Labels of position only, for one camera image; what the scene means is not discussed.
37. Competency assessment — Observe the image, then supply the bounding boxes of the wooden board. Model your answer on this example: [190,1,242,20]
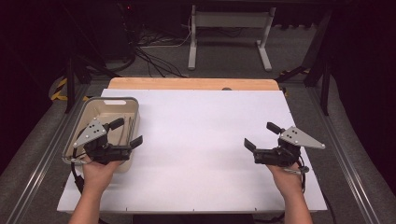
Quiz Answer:
[106,77,280,91]

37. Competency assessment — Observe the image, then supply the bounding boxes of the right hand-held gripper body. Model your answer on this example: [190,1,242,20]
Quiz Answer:
[253,125,327,168]

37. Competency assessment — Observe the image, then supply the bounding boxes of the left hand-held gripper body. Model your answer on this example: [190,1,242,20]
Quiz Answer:
[72,118,134,166]

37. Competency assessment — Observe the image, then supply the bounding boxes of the white cable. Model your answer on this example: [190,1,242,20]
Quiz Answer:
[139,15,193,49]

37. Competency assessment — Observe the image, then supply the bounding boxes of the black floor cables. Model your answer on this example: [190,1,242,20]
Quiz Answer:
[124,18,190,78]

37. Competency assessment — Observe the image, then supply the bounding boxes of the beige plastic bin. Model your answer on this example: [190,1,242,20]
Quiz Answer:
[61,96,141,174]

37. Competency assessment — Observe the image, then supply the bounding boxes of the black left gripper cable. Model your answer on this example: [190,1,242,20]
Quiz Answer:
[70,147,86,194]

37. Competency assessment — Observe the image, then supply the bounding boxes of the black computer tower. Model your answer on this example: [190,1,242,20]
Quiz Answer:
[92,0,138,61]

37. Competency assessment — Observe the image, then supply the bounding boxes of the desk with white legs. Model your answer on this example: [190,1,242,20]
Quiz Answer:
[187,4,277,73]

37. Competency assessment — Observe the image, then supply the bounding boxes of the person's left hand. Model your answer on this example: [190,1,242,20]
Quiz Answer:
[81,154,124,194]

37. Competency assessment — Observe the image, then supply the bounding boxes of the black metal stand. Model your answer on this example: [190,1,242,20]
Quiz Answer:
[60,46,120,115]
[275,8,334,117]

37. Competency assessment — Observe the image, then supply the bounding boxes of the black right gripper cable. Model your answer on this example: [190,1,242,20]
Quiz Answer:
[297,157,309,194]

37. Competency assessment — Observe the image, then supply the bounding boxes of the yellow black hazard tape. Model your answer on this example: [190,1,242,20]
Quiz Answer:
[50,77,91,103]

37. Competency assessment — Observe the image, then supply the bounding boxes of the white board sheet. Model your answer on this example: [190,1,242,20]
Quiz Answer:
[56,88,329,215]

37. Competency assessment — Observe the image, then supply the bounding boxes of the aluminium frame rail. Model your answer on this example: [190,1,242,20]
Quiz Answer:
[5,83,92,224]
[306,87,381,224]

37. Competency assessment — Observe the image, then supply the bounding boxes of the person's right hand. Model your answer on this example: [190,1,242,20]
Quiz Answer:
[265,162,304,199]

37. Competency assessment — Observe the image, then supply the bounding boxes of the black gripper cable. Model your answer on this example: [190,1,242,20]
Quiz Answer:
[297,157,309,194]
[70,147,86,194]

